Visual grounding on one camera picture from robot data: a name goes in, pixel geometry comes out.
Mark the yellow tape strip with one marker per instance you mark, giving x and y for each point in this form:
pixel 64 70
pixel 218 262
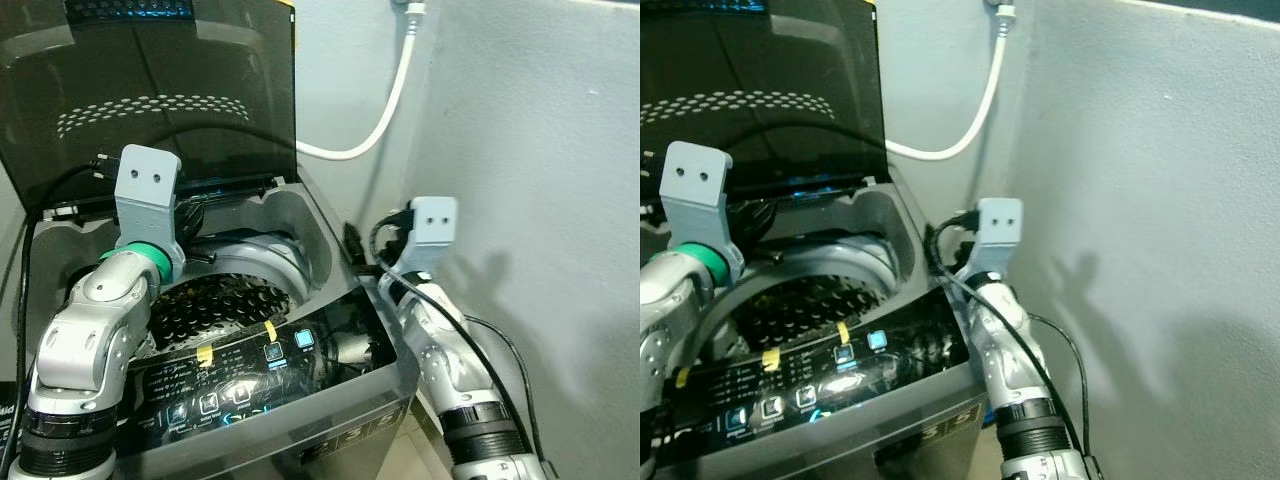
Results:
pixel 205 355
pixel 771 360
pixel 270 331
pixel 842 333
pixel 683 378

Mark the glossy black washer control panel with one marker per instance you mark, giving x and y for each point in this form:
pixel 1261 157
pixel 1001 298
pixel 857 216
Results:
pixel 880 385
pixel 300 375

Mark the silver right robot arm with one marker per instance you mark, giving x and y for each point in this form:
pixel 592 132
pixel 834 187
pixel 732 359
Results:
pixel 1015 370
pixel 450 370

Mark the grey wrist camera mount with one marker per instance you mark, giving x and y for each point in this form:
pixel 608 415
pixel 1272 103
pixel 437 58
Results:
pixel 432 225
pixel 998 228
pixel 145 195
pixel 695 195

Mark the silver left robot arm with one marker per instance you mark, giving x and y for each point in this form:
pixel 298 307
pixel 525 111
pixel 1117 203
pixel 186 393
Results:
pixel 85 340
pixel 665 330

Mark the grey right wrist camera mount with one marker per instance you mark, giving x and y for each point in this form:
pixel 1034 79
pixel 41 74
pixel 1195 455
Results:
pixel 432 225
pixel 998 228

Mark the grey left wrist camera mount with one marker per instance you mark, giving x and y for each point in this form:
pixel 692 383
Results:
pixel 695 195
pixel 145 195

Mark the grey top-load washing machine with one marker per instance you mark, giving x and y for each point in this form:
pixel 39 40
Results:
pixel 385 385
pixel 955 395

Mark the perforated steel washer drum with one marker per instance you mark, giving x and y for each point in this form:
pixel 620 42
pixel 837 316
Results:
pixel 810 305
pixel 230 295

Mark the dark tinted washer lid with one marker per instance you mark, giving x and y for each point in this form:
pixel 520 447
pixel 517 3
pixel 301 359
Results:
pixel 150 60
pixel 770 60

